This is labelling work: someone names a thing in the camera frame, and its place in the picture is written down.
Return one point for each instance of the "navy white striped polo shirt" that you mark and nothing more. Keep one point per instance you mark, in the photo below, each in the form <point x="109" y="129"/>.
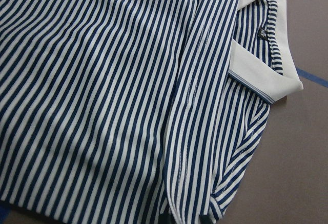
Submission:
<point x="136" y="111"/>

